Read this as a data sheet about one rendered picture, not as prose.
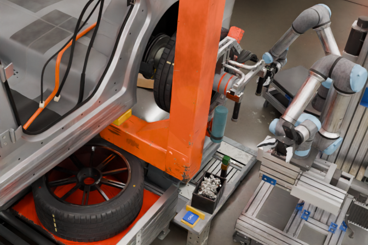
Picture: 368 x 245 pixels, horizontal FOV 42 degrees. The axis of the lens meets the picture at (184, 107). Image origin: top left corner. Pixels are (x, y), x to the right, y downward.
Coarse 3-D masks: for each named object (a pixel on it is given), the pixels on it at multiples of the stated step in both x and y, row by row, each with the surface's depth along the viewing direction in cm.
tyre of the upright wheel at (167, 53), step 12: (168, 48) 288; (168, 60) 287; (156, 72) 291; (168, 72) 288; (228, 72) 337; (156, 84) 294; (168, 84) 289; (156, 96) 300; (168, 96) 293; (216, 96) 336; (168, 108) 303
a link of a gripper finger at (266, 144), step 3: (273, 138) 209; (264, 141) 207; (267, 141) 207; (270, 141) 207; (273, 141) 207; (258, 144) 206; (261, 144) 206; (264, 144) 207; (267, 144) 207; (270, 144) 207; (273, 144) 207; (264, 147) 209; (267, 147) 209; (270, 147) 210; (264, 150) 210; (267, 150) 210
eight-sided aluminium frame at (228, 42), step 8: (224, 40) 296; (232, 40) 297; (224, 48) 288; (232, 48) 312; (240, 48) 313; (232, 56) 322; (232, 72) 330; (224, 96) 329; (216, 104) 330; (224, 104) 330; (208, 120) 315
